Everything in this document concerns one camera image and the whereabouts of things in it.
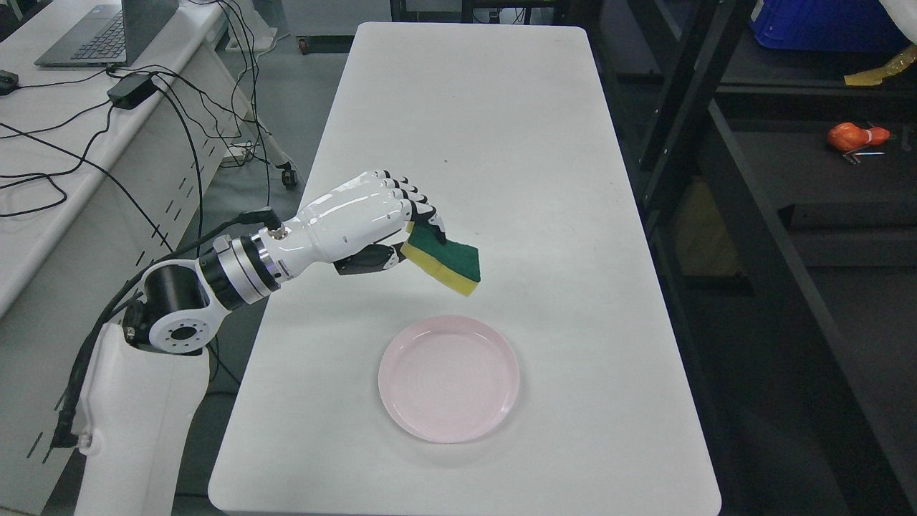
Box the blue plastic bin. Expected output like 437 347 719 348
748 1 911 53

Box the orange toy figure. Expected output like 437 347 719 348
827 122 891 153

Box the black metal shelf rack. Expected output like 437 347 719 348
590 1 915 515

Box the white side desk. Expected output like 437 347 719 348
2 1 265 515

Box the grey laptop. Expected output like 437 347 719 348
34 1 179 67

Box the black power adapter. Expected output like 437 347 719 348
106 72 158 110

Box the black computer mouse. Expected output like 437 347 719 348
0 70 20 97

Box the yellow tape piece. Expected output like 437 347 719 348
844 44 916 87

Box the pink plate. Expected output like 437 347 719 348
378 315 521 444

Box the black power cable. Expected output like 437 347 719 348
0 0 287 388

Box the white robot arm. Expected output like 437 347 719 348
52 224 325 515

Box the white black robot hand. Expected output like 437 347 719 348
259 169 448 279

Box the green yellow sponge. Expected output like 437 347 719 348
400 222 481 297

